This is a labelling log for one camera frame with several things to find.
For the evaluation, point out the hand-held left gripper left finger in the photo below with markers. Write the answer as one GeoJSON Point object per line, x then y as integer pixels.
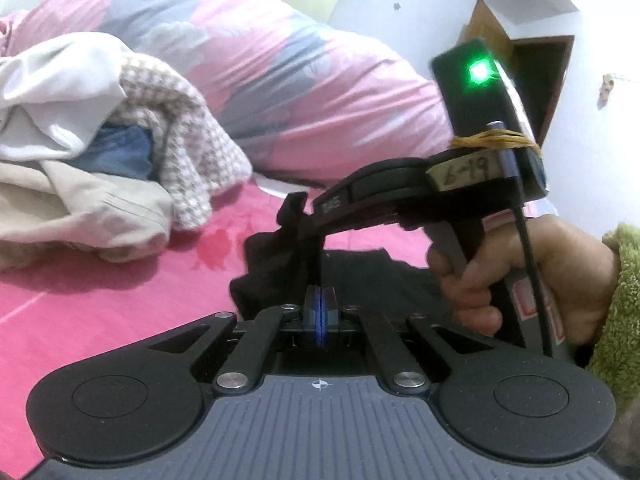
{"type": "Point", "coordinates": [312, 312]}

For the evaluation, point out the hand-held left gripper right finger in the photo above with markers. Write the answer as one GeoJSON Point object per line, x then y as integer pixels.
{"type": "Point", "coordinates": [328, 312]}

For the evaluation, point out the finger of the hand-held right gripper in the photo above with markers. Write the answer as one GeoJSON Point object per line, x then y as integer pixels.
{"type": "Point", "coordinates": [297, 215]}

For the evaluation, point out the black t-shirt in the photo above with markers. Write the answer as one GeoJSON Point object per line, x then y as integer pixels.
{"type": "Point", "coordinates": [380, 275]}

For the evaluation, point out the person's right hand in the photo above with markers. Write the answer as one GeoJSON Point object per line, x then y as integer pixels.
{"type": "Point", "coordinates": [575, 270]}

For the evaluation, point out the beige white houndstooth garment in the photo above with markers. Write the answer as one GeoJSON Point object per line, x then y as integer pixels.
{"type": "Point", "coordinates": [200, 135]}

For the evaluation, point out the pink grey duvet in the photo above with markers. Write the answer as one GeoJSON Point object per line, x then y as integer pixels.
{"type": "Point", "coordinates": [300, 85]}

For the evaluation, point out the wooden door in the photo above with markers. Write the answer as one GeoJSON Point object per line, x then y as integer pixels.
{"type": "Point", "coordinates": [487, 25]}

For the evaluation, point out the pink floral bed blanket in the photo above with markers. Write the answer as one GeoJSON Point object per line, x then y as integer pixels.
{"type": "Point", "coordinates": [125, 300]}

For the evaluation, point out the blue jeans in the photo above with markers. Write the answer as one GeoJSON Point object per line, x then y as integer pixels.
{"type": "Point", "coordinates": [120, 152]}

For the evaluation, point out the brown door frame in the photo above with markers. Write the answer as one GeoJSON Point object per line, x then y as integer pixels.
{"type": "Point", "coordinates": [567, 85]}

